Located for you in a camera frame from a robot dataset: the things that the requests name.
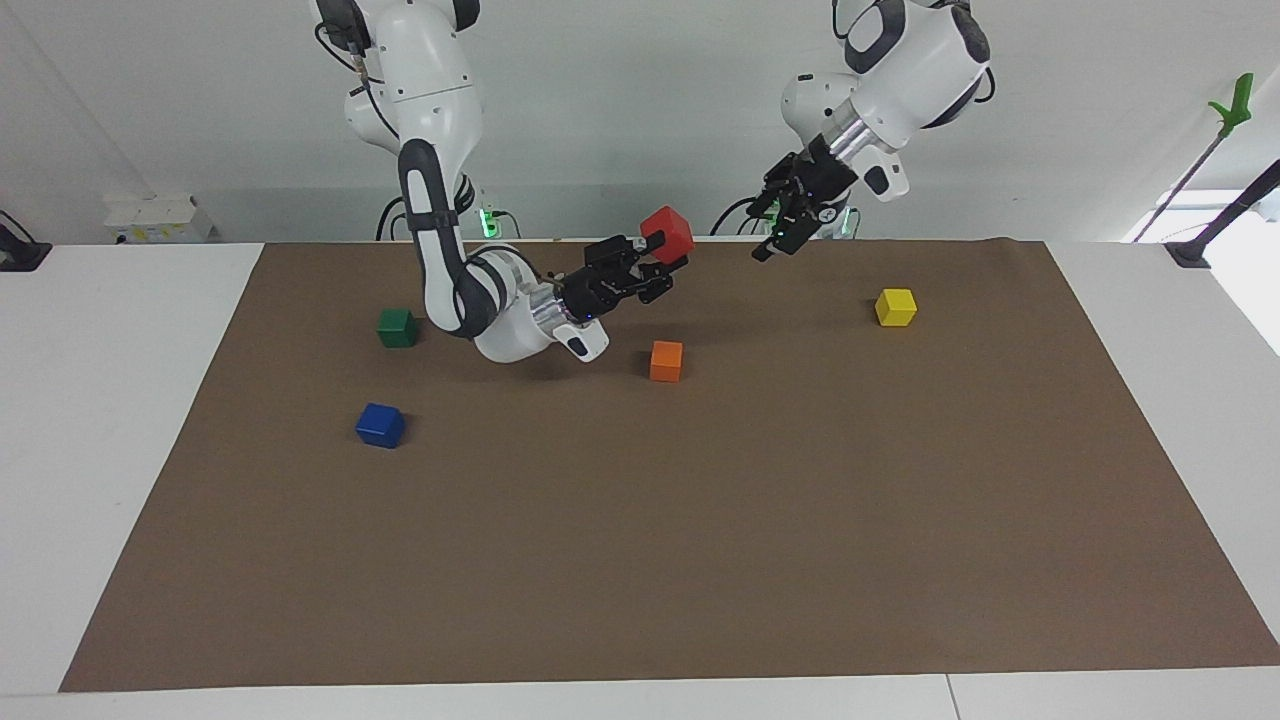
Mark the red wooden block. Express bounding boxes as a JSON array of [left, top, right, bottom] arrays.
[[640, 206, 696, 263]]

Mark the blue wooden block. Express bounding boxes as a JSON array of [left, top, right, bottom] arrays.
[[355, 403, 407, 449]]

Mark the brown paper table mat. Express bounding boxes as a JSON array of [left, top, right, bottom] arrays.
[[58, 238, 1280, 693]]

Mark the green tipped metal rod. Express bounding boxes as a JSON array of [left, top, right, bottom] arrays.
[[1134, 72, 1256, 244]]

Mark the black pole stand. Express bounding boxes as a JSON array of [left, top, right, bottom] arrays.
[[1164, 158, 1280, 270]]

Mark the white cardboard box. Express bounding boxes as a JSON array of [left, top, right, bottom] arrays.
[[103, 194, 215, 245]]

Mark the black desk clamp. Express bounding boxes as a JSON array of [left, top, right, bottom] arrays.
[[0, 210, 53, 273]]

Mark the black left base cable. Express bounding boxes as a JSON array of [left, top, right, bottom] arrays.
[[711, 195, 786, 238]]

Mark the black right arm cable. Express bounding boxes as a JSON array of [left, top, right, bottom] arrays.
[[316, 18, 401, 141]]

